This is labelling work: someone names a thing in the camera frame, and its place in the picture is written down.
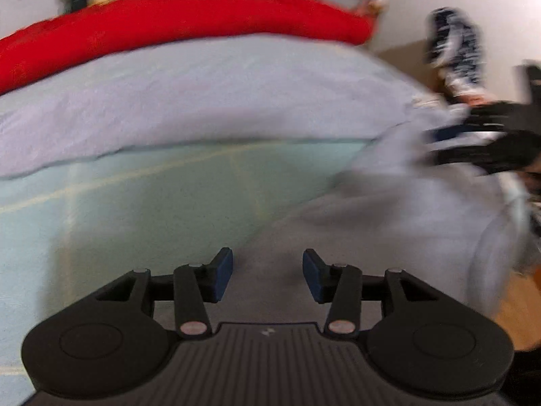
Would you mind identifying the red quilt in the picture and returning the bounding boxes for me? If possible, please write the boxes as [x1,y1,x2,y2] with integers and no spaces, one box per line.
[0,0,377,94]

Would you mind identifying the grey sweatpants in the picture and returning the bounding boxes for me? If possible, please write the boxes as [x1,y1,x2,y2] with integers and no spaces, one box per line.
[237,110,529,322]

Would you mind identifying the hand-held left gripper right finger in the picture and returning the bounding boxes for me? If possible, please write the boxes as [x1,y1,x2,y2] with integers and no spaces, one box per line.
[303,249,440,339]

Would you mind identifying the bed with green checked sheet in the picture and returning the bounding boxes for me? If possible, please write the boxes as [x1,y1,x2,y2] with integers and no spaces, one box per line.
[0,135,373,406]

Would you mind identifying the navy white patterned garment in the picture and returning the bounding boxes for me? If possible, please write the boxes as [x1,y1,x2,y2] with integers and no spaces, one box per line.
[425,7,487,98]

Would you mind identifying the light grey garment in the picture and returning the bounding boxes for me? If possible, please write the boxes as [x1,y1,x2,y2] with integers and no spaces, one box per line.
[0,36,449,178]

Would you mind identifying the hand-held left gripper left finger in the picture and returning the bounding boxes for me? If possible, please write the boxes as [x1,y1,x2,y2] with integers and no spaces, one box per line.
[97,247,234,339]

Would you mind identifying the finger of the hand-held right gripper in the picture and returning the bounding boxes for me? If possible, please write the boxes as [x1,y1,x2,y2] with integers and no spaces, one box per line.
[423,144,491,167]
[425,123,472,144]

